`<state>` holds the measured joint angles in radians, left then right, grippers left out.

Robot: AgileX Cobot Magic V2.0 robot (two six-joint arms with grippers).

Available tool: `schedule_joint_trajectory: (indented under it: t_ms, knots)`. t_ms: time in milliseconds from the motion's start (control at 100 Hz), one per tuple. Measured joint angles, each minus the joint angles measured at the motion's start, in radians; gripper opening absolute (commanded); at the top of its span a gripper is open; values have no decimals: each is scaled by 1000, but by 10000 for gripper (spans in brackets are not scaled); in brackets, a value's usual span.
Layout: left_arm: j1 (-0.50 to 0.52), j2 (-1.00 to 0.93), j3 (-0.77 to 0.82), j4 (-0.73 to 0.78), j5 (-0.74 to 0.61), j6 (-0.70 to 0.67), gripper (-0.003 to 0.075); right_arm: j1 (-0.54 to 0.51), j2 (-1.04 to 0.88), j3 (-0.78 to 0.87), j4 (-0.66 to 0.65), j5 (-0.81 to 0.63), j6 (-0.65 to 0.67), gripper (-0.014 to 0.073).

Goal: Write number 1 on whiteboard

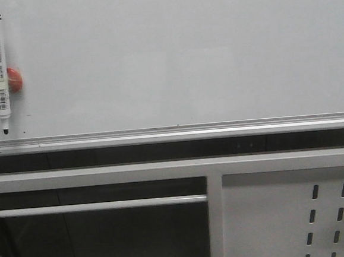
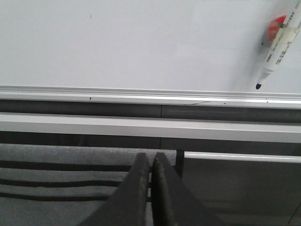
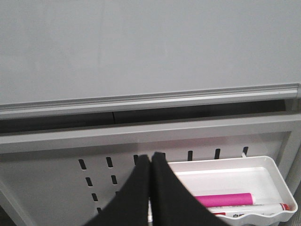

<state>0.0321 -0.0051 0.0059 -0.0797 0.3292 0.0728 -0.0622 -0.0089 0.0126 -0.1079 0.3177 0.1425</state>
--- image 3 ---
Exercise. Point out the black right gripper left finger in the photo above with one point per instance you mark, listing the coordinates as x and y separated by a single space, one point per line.
130 206

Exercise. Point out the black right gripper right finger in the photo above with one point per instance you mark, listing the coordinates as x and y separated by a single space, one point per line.
171 203

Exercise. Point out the large whiteboard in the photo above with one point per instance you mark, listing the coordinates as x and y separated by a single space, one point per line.
82 56

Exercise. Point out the white marker red cap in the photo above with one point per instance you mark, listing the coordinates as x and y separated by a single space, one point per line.
238 211

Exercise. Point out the white plastic tray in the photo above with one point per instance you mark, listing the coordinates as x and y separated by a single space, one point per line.
256 175

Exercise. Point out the pink marker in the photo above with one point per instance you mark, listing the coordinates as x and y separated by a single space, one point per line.
219 200

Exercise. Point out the grey whiteboard stand frame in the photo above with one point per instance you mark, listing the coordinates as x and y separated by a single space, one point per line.
63 170

